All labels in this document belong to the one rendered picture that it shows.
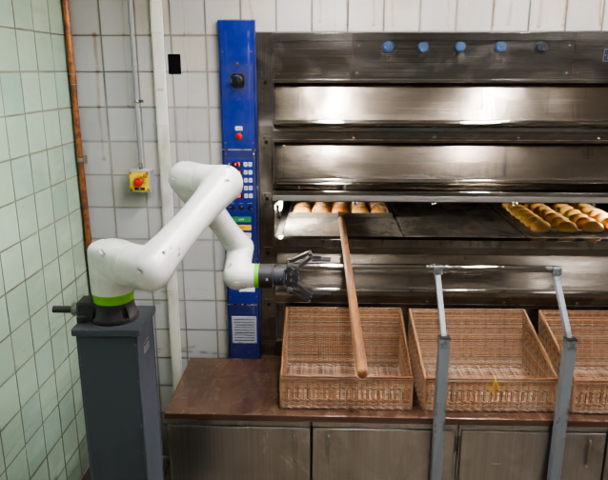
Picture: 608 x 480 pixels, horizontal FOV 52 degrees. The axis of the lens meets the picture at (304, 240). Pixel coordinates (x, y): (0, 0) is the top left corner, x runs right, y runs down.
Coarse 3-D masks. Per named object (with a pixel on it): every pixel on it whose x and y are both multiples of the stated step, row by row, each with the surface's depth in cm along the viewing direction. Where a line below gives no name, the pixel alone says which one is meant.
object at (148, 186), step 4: (128, 172) 282; (132, 172) 281; (136, 172) 281; (140, 172) 281; (144, 172) 281; (148, 172) 281; (152, 172) 286; (132, 176) 281; (136, 176) 281; (140, 176) 281; (148, 176) 281; (152, 176) 286; (132, 180) 282; (144, 180) 282; (148, 180) 282; (152, 180) 286; (132, 184) 282; (144, 184) 282; (148, 184) 282; (152, 184) 286; (132, 188) 283; (136, 188) 283; (140, 188) 283; (144, 188) 283; (148, 188) 283; (152, 188) 286
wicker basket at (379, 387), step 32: (288, 320) 300; (320, 320) 299; (384, 320) 298; (288, 352) 299; (320, 352) 299; (352, 352) 299; (288, 384) 281; (320, 384) 259; (352, 384) 258; (384, 384) 258
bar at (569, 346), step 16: (560, 272) 254; (560, 288) 252; (560, 304) 248; (448, 336) 242; (448, 352) 242; (576, 352) 240; (448, 368) 243; (560, 368) 245; (560, 384) 245; (560, 400) 245; (560, 416) 247; (560, 432) 249; (432, 448) 256; (560, 448) 251; (432, 464) 255; (560, 464) 253
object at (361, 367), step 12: (348, 252) 263; (348, 264) 247; (348, 276) 233; (348, 288) 222; (348, 300) 213; (360, 324) 193; (360, 336) 182; (360, 348) 174; (360, 360) 167; (360, 372) 162
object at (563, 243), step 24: (288, 240) 294; (312, 240) 294; (336, 240) 294; (360, 240) 293; (384, 240) 293; (408, 240) 292; (432, 240) 292; (456, 240) 292; (480, 240) 291; (504, 240) 291; (528, 240) 291; (552, 240) 291; (576, 240) 291; (600, 240) 291
